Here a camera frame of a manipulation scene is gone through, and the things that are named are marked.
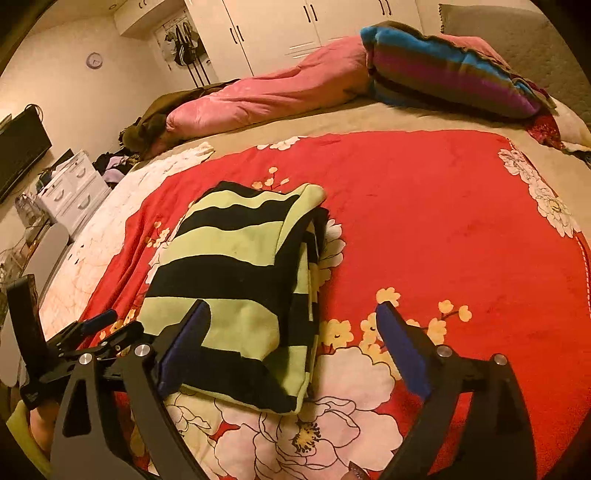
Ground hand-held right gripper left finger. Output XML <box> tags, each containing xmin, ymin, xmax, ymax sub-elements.
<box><xmin>50</xmin><ymin>299</ymin><xmax>212</xmax><ymax>480</ymax></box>

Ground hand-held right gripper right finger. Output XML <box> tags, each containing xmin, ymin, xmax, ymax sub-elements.
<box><xmin>375</xmin><ymin>304</ymin><xmax>537</xmax><ymax>480</ymax></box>

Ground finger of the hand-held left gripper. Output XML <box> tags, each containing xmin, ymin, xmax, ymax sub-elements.
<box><xmin>88</xmin><ymin>320</ymin><xmax>145</xmax><ymax>358</ymax></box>
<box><xmin>58</xmin><ymin>308</ymin><xmax>119</xmax><ymax>345</ymax></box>

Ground green black striped frog sweater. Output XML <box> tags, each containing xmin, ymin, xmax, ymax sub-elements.
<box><xmin>139</xmin><ymin>181</ymin><xmax>329</xmax><ymax>415</ymax></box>

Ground person's left forearm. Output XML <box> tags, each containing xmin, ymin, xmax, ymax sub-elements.
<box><xmin>6</xmin><ymin>401</ymin><xmax>51</xmax><ymax>478</ymax></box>

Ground pile of clothes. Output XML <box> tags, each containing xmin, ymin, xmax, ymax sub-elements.
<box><xmin>92</xmin><ymin>148</ymin><xmax>139</xmax><ymax>188</ymax></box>

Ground person's left hand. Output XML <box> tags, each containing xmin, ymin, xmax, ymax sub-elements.
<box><xmin>30</xmin><ymin>399</ymin><xmax>58</xmax><ymax>450</ymax></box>

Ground grey padded bed footboard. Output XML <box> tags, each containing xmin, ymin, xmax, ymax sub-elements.
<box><xmin>0</xmin><ymin>222</ymin><xmax>71</xmax><ymax>386</ymax></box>

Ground cluttered side table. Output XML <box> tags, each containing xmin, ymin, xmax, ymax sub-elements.
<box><xmin>0</xmin><ymin>191</ymin><xmax>49</xmax><ymax>278</ymax></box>

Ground white drawer chest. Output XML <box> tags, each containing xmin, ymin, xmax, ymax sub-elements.
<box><xmin>36</xmin><ymin>150</ymin><xmax>112</xmax><ymax>234</ymax></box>

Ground red floral blanket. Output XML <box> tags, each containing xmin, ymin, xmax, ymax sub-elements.
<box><xmin>76</xmin><ymin>129</ymin><xmax>591</xmax><ymax>480</ymax></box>

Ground black television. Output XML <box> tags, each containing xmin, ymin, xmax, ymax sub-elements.
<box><xmin>0</xmin><ymin>104</ymin><xmax>52</xmax><ymax>201</ymax></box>

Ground brown coat with fur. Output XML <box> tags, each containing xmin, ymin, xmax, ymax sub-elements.
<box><xmin>119</xmin><ymin>78</ymin><xmax>241</xmax><ymax>160</ymax></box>

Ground bed with beige sheet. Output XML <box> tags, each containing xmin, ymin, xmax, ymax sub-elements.
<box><xmin>39</xmin><ymin>95</ymin><xmax>591</xmax><ymax>480</ymax></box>

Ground dark red patterned pillow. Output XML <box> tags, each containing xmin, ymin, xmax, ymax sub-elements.
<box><xmin>526</xmin><ymin>112</ymin><xmax>566</xmax><ymax>149</ymax></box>

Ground pink duvet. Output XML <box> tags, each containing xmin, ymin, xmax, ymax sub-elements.
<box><xmin>165</xmin><ymin>34</ymin><xmax>375</xmax><ymax>141</ymax></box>

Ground cream pillow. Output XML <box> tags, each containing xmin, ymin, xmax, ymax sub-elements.
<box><xmin>551</xmin><ymin>97</ymin><xmax>591</xmax><ymax>153</ymax></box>

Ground multicoloured striped pillow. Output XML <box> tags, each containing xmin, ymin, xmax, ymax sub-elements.
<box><xmin>360</xmin><ymin>21</ymin><xmax>557</xmax><ymax>121</ymax></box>

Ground hanging bags on hooks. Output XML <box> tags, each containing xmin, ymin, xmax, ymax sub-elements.
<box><xmin>161</xmin><ymin>21</ymin><xmax>208</xmax><ymax>88</ymax></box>

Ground grey quilted headboard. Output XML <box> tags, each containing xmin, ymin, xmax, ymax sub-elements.
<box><xmin>438</xmin><ymin>4</ymin><xmax>587</xmax><ymax>121</ymax></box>

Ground white wardrobe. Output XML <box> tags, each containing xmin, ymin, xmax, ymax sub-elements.
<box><xmin>113</xmin><ymin>0</ymin><xmax>423</xmax><ymax>79</ymax></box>

